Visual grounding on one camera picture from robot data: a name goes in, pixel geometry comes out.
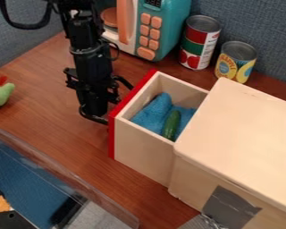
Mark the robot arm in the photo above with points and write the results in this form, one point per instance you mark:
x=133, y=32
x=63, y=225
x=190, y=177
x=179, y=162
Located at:
x=82, y=32

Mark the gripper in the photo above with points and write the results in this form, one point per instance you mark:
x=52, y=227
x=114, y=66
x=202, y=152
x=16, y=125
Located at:
x=94, y=89

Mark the green plush toy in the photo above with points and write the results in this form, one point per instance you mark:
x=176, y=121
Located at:
x=0, y=94

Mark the blue cloth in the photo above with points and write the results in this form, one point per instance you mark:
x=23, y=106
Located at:
x=153, y=114

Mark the cabinet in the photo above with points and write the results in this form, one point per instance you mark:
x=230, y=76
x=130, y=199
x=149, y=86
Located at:
x=245, y=134

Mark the green toy cucumber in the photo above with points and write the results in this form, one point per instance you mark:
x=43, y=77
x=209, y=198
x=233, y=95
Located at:
x=171, y=125

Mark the drawer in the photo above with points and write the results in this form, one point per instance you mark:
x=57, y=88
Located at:
x=143, y=150

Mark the toy microwave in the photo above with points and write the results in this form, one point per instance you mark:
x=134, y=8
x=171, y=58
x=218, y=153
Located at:
x=165, y=28

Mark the yellow can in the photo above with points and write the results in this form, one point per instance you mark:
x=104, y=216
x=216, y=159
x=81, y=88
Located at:
x=233, y=64

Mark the red and white can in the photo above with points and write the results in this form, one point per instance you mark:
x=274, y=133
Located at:
x=199, y=41

